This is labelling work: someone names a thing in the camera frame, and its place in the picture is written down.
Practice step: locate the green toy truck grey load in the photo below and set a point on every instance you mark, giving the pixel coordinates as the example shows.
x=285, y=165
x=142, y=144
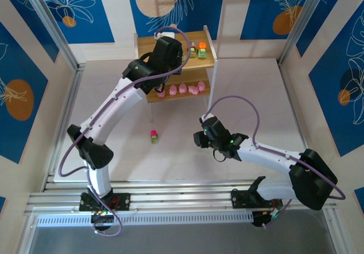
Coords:
x=192, y=50
x=184, y=58

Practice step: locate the green toy truck orange load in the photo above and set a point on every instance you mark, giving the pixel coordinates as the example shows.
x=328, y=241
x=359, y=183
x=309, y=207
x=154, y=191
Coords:
x=202, y=50

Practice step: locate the pink plastic toy pig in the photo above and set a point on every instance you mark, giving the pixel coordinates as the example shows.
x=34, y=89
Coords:
x=172, y=90
x=182, y=88
x=161, y=94
x=193, y=90
x=201, y=86

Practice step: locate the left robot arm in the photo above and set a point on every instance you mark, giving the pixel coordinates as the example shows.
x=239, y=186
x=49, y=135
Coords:
x=113, y=112

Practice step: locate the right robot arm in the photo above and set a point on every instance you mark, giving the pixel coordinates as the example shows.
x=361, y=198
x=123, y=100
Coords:
x=270, y=158

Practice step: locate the green toy truck pink load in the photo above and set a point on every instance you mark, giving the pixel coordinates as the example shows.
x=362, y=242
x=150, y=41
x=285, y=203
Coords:
x=153, y=137

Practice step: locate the black connector block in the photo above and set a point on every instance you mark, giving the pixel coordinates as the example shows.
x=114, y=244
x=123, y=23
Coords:
x=99, y=226
x=260, y=222

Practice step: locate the grey metal panel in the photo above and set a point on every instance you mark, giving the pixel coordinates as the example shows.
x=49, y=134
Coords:
x=182, y=239

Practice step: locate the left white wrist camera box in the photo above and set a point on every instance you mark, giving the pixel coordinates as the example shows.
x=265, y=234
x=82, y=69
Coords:
x=166, y=34

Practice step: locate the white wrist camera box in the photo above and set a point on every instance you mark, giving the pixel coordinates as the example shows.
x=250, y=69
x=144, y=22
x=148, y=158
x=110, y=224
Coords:
x=166, y=34
x=203, y=119

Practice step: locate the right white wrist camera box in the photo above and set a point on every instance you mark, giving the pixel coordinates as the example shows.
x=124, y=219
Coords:
x=203, y=119

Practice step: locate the wooden shelf with white frame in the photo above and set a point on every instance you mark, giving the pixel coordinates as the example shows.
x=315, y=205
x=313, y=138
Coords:
x=145, y=49

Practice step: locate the aluminium mounting rail frame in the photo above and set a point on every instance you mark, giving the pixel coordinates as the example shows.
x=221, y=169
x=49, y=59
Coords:
x=182, y=191

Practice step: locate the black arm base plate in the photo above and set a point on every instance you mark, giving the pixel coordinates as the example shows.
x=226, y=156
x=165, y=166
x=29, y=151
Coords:
x=239, y=200
x=125, y=201

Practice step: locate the aluminium table edge rail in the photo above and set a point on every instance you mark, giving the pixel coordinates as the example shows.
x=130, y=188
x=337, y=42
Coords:
x=285, y=85
x=71, y=100

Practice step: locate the aluminium frame post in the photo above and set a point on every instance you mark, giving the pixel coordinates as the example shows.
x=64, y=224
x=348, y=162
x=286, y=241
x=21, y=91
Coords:
x=54, y=28
x=305, y=24

